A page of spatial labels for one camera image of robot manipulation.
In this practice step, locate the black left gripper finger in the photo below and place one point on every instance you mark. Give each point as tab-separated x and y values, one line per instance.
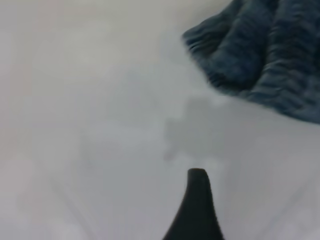
197	212

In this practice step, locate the blue denim shorts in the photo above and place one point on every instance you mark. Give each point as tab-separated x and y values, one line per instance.
262	50

